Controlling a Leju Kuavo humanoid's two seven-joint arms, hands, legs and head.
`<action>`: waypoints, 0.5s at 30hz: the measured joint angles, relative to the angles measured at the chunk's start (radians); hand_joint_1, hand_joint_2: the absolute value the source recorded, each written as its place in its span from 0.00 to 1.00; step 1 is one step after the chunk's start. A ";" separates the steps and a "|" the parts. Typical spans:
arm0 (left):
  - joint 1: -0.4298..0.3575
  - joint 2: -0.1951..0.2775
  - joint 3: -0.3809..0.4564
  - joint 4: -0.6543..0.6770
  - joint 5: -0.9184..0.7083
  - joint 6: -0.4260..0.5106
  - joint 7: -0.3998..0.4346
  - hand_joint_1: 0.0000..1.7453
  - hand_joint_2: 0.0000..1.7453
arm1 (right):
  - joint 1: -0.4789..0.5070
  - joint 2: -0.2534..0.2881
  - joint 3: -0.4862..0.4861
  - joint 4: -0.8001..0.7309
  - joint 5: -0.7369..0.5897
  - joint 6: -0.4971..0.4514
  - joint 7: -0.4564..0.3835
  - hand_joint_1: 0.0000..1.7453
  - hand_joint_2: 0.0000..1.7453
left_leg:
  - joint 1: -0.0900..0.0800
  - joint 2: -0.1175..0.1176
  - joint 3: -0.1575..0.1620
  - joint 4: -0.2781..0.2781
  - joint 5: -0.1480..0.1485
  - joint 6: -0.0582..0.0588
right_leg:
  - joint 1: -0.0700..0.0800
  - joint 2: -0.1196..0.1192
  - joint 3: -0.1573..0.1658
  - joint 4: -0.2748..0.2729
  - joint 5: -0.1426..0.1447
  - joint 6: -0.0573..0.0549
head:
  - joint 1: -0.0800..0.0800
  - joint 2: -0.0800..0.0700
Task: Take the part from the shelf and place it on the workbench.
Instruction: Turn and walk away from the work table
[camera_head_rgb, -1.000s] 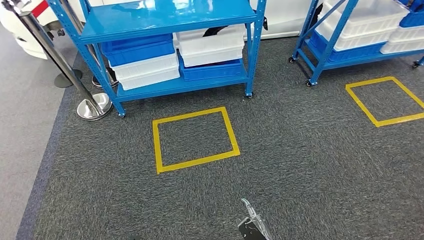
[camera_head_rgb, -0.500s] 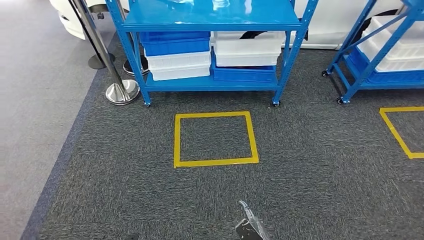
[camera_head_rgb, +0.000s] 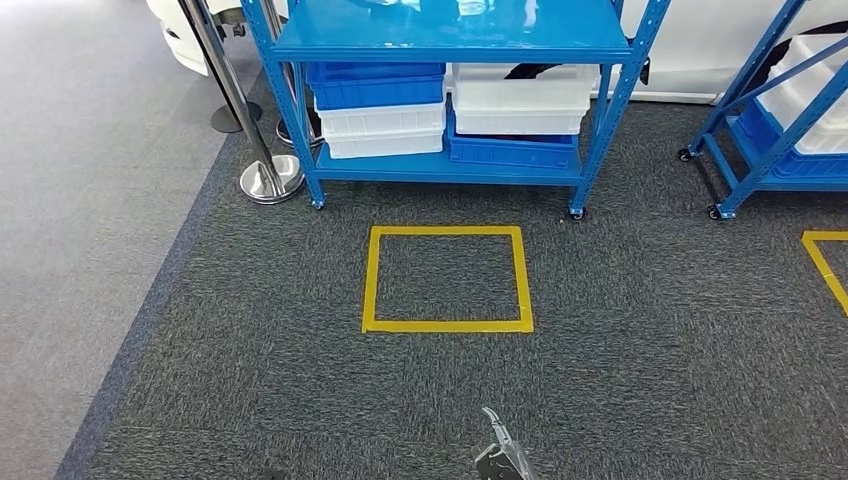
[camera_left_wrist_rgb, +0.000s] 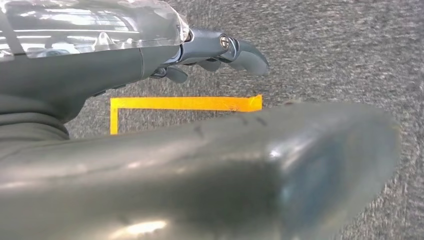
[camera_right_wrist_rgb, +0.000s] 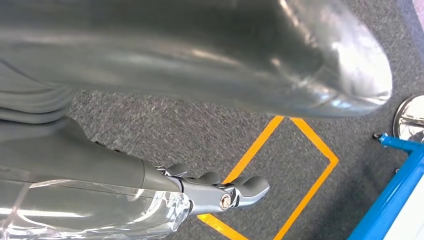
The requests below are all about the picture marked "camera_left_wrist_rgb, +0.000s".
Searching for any dark grey robot body shell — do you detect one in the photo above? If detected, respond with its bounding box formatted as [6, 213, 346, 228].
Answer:
[0, 101, 402, 240]

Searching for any yellow floor tape square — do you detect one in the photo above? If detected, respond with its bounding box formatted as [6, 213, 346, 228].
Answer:
[109, 94, 264, 136]

